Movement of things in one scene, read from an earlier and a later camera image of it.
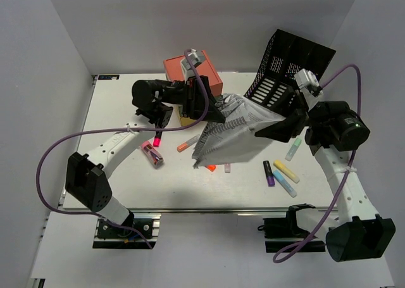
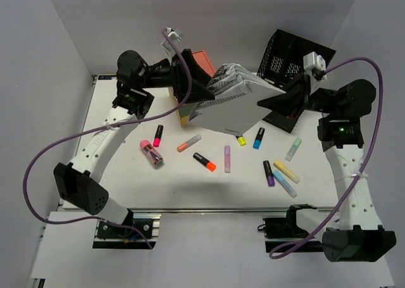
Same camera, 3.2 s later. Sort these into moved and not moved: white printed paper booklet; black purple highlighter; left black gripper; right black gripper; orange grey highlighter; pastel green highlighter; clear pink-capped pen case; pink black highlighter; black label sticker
Moved: white printed paper booklet; left black gripper; right black gripper
Not moved: black label sticker; pastel green highlighter; black purple highlighter; orange grey highlighter; clear pink-capped pen case; pink black highlighter
